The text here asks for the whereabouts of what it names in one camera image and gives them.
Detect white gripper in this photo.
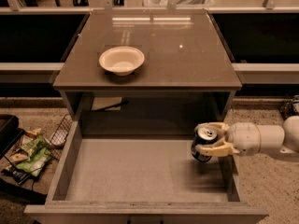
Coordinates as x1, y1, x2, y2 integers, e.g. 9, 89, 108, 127
194, 122, 262, 157

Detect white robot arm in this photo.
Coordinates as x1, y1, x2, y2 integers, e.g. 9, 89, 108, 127
191, 116, 298, 162

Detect black wire basket left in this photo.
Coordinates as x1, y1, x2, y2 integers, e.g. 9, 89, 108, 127
50, 115, 72, 160

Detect white paper bowl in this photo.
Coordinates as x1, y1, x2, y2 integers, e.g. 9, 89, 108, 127
99, 46, 145, 76

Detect black wire basket right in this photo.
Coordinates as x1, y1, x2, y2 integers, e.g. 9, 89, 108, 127
279, 95, 299, 120

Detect yellow snack bag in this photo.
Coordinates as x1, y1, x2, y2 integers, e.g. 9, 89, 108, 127
9, 153, 28, 164

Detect black wire basket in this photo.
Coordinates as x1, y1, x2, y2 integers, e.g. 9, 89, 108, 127
50, 115, 72, 160
279, 95, 299, 120

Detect blue pepsi can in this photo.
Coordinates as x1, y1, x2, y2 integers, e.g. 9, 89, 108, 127
191, 124, 218, 162

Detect grey cabinet with glossy top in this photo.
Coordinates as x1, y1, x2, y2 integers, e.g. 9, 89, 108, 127
54, 10, 241, 137

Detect open grey top drawer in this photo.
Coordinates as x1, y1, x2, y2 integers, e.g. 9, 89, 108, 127
25, 123, 268, 224

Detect green chip bag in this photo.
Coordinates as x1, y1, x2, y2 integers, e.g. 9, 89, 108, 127
16, 135, 51, 177

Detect black tray on floor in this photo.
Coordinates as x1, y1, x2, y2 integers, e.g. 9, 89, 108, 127
0, 114, 24, 159

